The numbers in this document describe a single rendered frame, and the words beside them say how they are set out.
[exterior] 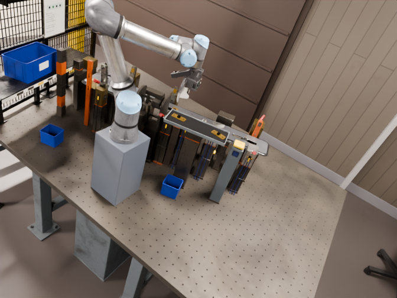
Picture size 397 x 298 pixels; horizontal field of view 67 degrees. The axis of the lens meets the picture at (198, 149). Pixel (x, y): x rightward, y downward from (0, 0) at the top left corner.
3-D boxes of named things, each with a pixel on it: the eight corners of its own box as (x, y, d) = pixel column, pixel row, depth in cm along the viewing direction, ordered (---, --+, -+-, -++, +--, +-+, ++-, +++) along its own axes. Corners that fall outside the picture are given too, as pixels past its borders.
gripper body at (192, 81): (194, 93, 158) (200, 71, 151) (179, 86, 159) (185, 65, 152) (199, 88, 164) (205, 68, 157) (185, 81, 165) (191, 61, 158)
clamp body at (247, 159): (239, 186, 212) (259, 146, 191) (236, 197, 202) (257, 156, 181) (230, 182, 212) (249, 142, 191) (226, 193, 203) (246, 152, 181)
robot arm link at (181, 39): (174, 40, 135) (197, 44, 140) (169, 31, 144) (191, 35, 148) (171, 56, 140) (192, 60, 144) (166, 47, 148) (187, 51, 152)
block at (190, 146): (186, 181, 200) (206, 128, 174) (183, 189, 193) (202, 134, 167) (173, 176, 200) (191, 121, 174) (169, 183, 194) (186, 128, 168)
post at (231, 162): (221, 196, 198) (245, 145, 172) (218, 204, 192) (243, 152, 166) (210, 192, 198) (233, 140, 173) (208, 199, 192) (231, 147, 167)
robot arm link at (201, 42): (192, 32, 147) (208, 35, 150) (186, 53, 153) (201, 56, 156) (196, 38, 141) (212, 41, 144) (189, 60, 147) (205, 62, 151)
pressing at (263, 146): (270, 142, 214) (270, 140, 213) (267, 159, 195) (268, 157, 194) (97, 71, 223) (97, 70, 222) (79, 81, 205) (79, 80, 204)
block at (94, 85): (94, 123, 220) (98, 79, 199) (91, 126, 218) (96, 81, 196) (90, 122, 221) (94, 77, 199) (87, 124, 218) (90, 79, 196)
